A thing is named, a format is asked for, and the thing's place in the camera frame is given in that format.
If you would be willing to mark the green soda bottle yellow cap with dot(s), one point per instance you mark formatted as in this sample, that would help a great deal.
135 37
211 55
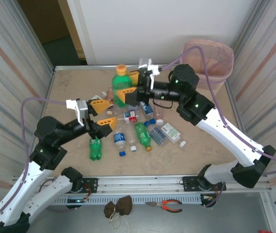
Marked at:
95 150
142 134
122 85

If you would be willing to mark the red white label bottle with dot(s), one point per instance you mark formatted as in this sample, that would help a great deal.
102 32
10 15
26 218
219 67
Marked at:
131 117

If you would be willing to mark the clear bottle blue white label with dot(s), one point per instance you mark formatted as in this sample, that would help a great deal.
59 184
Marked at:
148 109

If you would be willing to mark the clear unlabelled bottle white cap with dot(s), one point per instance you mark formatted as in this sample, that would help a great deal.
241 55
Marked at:
131 137

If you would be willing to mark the pinkish clear bottle white cap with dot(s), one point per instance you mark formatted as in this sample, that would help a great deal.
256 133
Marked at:
160 112

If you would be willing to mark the clear bottle pale blue label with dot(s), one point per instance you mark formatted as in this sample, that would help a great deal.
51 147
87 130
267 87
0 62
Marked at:
158 136

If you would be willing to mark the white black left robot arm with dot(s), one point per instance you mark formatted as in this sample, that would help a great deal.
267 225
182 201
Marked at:
55 187

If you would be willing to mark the pink plastic waste bin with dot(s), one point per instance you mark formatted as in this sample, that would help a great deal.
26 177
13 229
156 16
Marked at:
215 63

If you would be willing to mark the tan door edge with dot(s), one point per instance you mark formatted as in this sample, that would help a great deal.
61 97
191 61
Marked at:
74 36

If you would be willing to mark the large brown cloth pouch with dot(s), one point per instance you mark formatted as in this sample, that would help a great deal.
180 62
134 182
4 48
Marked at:
124 205

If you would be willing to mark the small brown cloth pouch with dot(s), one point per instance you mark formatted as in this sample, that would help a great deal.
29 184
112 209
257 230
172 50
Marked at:
109 210

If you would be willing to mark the grey metal shelf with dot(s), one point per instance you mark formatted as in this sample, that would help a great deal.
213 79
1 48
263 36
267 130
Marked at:
225 218

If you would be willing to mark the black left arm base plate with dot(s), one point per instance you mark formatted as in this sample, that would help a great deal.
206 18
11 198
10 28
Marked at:
91 184

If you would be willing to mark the white door frame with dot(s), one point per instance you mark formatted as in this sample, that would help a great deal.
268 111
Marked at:
84 36

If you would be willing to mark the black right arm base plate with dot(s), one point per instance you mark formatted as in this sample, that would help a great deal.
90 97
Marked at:
188 183

